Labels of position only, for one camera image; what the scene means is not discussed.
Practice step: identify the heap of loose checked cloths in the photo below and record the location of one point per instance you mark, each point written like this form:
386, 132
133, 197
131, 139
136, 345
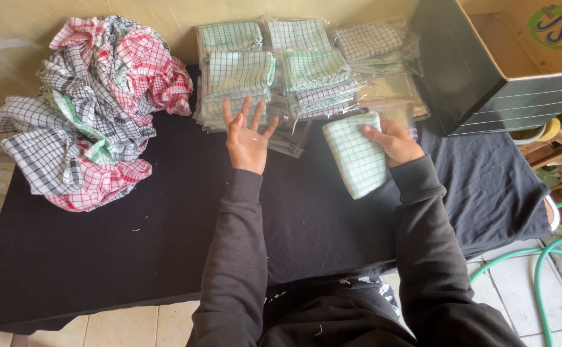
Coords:
93, 111

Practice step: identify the pile of flat clear bags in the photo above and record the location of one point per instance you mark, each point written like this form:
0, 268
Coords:
401, 99

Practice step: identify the person's black clothing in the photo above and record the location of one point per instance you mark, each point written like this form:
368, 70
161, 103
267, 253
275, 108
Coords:
339, 313

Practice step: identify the green checked cloth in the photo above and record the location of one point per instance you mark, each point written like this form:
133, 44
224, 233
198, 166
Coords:
355, 159

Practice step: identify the black cardboard carton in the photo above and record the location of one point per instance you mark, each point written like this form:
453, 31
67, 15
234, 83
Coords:
473, 72

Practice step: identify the person's right hand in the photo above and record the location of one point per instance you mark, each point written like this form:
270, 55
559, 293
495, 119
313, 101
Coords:
399, 144

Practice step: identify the empty clear plastic bag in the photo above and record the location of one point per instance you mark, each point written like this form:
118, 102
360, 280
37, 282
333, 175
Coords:
288, 142

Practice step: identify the black table cover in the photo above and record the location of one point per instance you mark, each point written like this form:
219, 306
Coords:
131, 231

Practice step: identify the stack of bagged checked cloths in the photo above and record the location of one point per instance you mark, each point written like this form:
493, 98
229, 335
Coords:
286, 72

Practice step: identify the person's left hand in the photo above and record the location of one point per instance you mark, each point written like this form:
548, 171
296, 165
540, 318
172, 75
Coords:
246, 147

